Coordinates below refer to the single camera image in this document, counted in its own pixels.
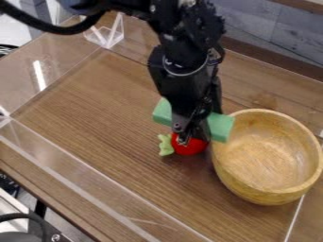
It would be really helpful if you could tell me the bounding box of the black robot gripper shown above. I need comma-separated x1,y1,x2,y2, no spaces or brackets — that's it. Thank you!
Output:
148,46,222,146

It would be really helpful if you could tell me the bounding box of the green foam block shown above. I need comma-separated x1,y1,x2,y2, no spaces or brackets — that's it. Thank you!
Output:
152,98,235,143

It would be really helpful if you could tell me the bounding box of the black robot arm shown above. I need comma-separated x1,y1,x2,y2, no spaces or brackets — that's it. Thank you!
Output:
0,0,224,145

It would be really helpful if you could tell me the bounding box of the brown wooden bowl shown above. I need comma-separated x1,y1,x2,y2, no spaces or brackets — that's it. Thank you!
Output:
212,109,323,205

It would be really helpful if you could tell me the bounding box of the red plush strawberry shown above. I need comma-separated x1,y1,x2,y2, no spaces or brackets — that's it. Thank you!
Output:
157,133,208,156

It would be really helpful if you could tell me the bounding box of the clear acrylic corner bracket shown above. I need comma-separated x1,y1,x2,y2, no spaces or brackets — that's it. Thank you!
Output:
83,13,125,49

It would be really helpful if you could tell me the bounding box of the clear acrylic tray wall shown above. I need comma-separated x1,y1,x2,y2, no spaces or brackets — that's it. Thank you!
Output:
0,10,323,242

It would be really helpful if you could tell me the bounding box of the black cable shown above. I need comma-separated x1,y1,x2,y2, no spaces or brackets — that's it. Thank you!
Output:
0,213,52,242

